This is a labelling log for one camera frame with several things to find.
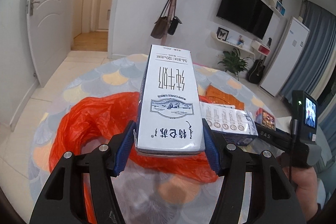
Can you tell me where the brown hanging handbag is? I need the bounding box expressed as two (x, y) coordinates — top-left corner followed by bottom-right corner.
(150, 0), (172, 39)

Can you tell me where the person right hand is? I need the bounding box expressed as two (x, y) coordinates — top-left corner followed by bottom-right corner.
(291, 166), (318, 221)

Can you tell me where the gripper mounted camera screen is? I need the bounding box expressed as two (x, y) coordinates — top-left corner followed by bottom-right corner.
(303, 93), (317, 140)

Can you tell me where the red white wall box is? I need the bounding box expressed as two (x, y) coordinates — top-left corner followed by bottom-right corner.
(251, 40), (270, 56)

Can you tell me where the black hanging bag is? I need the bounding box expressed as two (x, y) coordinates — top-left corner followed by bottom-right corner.
(167, 0), (182, 35)

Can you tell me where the white room door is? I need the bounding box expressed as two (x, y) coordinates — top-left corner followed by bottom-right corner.
(27, 0), (73, 86)

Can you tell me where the white wavy lower shelf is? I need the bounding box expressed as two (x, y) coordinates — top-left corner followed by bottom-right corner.
(210, 32), (256, 59)

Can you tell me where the blue window curtain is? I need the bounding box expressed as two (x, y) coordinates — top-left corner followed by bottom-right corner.
(280, 0), (335, 104)

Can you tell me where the black acoustic guitar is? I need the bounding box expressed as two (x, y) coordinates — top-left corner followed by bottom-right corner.
(247, 57), (266, 84)

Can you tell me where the black wall television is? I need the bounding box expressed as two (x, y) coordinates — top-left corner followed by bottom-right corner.
(217, 0), (273, 39)

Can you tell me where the blue red snack box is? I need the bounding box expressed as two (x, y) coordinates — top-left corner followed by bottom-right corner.
(255, 107), (276, 131)

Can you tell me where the orange snack bag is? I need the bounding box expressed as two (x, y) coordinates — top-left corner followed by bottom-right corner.
(205, 85), (245, 110)

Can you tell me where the butterfly picture frame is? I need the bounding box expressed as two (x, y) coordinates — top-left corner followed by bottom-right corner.
(217, 27), (229, 41)

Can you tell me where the orange plastic bag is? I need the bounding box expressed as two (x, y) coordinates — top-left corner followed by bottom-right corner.
(48, 91), (220, 224)

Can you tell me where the white tall refrigerator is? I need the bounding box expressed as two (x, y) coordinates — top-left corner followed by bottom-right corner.
(259, 17), (310, 97)

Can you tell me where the green potted plant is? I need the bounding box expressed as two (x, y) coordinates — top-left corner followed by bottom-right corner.
(218, 48), (251, 79)

